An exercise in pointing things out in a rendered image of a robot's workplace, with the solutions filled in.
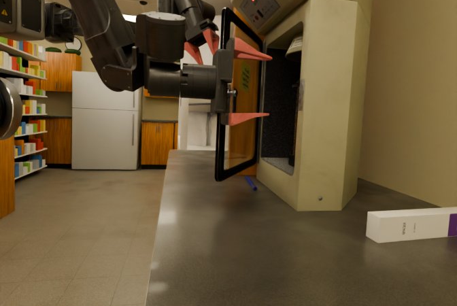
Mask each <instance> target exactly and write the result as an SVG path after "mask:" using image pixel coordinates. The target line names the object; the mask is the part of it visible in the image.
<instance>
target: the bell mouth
mask: <svg viewBox="0 0 457 306"><path fill-rule="evenodd" d="M302 45H303V32H300V33H298V34H296V35H295V36H294V39H293V40H292V43H291V45H290V47H289V49H288V51H287V53H286V55H285V57H286V58H287V59H288V60H290V61H296V62H300V63H301V55H302Z"/></svg>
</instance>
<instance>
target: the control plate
mask: <svg viewBox="0 0 457 306"><path fill-rule="evenodd" d="M268 1H269V2H270V4H267V2H268ZM265 5H266V6H267V7H266V8H264V6H265ZM239 8H240V9H241V10H242V11H243V13H244V14H245V15H246V16H247V17H248V19H249V20H250V21H251V23H252V24H253V25H254V26H255V27H256V29H257V30H258V29H259V28H260V27H261V26H262V25H263V24H264V23H265V22H266V21H267V20H268V19H269V18H270V17H271V16H272V15H273V14H274V13H275V12H276V11H277V10H278V9H279V8H280V6H279V4H278V3H277V1H276V0H254V1H253V0H243V2H242V3H241V5H240V6H239ZM262 8H263V9H264V11H261V9H262ZM257 10H259V11H260V12H261V13H262V15H263V18H261V17H260V15H259V14H258V13H257ZM255 16H258V20H256V19H255ZM253 20H255V22H253Z"/></svg>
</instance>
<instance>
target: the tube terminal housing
mask: <svg viewBox="0 0 457 306"><path fill-rule="evenodd" d="M371 7H372V0H303V1H302V2H301V3H300V4H298V5H297V6H296V7H295V8H294V9H293V10H292V11H291V12H290V13H288V14H287V15H286V16H285V17H284V18H282V19H281V20H280V21H279V22H278V23H277V24H276V25H275V26H274V27H272V28H271V29H270V30H269V31H268V32H266V33H265V36H264V42H266V48H265V54H266V51H267V48H275V49H283V50H288V49H289V47H290V45H291V43H292V40H293V39H294V36H295V35H296V34H298V33H300V32H303V45H302V55H301V76H300V80H302V79H305V87H304V97H303V111H298V118H297V139H296V150H295V161H294V173H293V175H292V176H291V175H288V174H287V173H285V172H283V171H281V170H279V169H278V168H276V167H274V166H272V165H270V164H269V163H266V162H265V161H263V160H261V157H260V158H259V164H258V163H257V169H256V179H258V180H259V181H260V182H262V183H263V184H264V185H265V186H266V187H267V188H269V189H270V190H271V191H273V192H274V193H275V194H276V195H277V196H278V197H280V198H281V199H282V200H284V201H285V202H286V203H287V204H289V206H291V207H292V208H293V209H295V210H296V211H341V210H342V209H343V208H344V207H345V206H346V205H347V203H348V202H349V201H350V200H351V198H352V197H353V196H354V195H355V194H356V191H357V182H358V166H359V158H360V141H361V133H362V116H363V107H364V99H365V82H366V74H367V57H368V49H369V33H370V23H371ZM262 123H263V117H262V122H261V134H260V148H261V135H262Z"/></svg>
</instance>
